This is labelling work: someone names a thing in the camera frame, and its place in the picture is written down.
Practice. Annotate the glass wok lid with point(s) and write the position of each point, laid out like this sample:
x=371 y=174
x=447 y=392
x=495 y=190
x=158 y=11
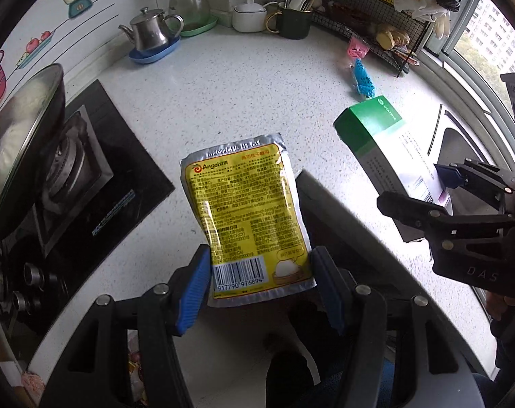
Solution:
x=11 y=136

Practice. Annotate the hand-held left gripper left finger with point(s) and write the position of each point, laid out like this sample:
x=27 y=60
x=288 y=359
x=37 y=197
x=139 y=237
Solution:
x=193 y=293

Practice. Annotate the blue wrapper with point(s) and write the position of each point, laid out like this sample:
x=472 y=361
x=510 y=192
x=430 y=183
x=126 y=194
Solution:
x=363 y=80

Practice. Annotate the white sugar bowl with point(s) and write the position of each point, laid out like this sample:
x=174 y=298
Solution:
x=249 y=19

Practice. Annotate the dark green mug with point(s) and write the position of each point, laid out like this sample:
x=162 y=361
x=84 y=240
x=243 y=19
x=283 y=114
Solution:
x=295 y=25

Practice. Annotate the pink packet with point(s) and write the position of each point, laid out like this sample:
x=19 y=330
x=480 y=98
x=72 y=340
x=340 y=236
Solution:
x=358 y=47

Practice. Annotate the blue tray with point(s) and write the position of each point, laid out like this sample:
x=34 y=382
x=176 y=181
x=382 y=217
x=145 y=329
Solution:
x=155 y=57

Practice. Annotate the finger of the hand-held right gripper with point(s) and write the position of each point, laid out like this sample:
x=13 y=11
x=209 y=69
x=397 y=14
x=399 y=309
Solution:
x=415 y=212
x=449 y=174

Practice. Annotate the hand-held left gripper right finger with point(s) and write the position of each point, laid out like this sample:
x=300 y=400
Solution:
x=325 y=289

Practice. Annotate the steel sink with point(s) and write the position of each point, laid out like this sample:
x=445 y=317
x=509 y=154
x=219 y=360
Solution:
x=457 y=144

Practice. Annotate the small white spoon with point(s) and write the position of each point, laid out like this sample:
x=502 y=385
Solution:
x=295 y=2

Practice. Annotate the cartoon kitchen wall sticker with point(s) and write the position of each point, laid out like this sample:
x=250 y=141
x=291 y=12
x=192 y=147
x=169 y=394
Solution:
x=77 y=0

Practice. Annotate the person's right hand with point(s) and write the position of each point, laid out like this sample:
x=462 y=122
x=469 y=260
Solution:
x=497 y=306

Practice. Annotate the small red white sachet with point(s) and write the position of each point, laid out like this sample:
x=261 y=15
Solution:
x=404 y=57

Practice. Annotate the black wok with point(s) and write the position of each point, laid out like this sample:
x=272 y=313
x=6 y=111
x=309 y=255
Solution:
x=60 y=93

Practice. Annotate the pink cloth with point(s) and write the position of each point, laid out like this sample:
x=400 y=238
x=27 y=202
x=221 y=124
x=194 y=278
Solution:
x=33 y=381

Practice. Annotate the window frame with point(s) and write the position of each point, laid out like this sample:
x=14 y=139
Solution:
x=461 y=63

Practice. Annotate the dried red chilli pile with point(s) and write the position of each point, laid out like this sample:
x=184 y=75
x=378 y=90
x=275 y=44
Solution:
x=349 y=12

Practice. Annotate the yellow yeast packet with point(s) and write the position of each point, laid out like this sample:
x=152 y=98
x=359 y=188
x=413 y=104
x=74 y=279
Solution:
x=244 y=204

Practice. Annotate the ginger root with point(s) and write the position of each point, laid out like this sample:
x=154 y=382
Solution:
x=391 y=36

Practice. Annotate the green tray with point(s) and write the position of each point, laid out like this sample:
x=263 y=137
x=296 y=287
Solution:
x=202 y=29

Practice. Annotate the black gas stove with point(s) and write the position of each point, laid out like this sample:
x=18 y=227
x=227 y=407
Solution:
x=125 y=170

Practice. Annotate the steel teapot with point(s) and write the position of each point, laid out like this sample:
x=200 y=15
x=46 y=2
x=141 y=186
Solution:
x=149 y=34

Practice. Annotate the white and green medicine box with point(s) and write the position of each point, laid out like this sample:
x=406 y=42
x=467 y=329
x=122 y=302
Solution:
x=368 y=131

